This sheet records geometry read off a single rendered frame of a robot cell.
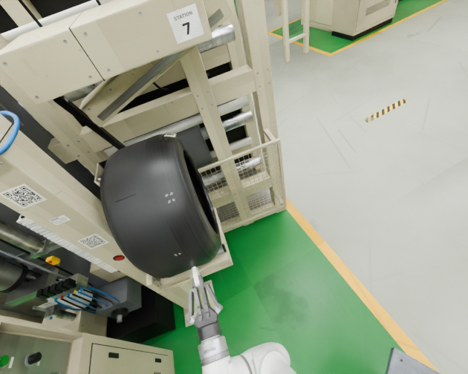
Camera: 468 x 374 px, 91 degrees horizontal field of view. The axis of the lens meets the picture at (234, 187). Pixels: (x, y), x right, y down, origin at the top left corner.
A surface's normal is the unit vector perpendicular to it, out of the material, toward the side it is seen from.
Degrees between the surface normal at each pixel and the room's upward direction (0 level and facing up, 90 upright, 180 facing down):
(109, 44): 90
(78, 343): 0
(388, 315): 0
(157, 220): 49
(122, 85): 90
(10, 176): 90
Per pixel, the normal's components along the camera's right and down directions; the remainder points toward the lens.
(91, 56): 0.29, 0.69
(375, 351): -0.23, -0.62
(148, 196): -0.03, -0.14
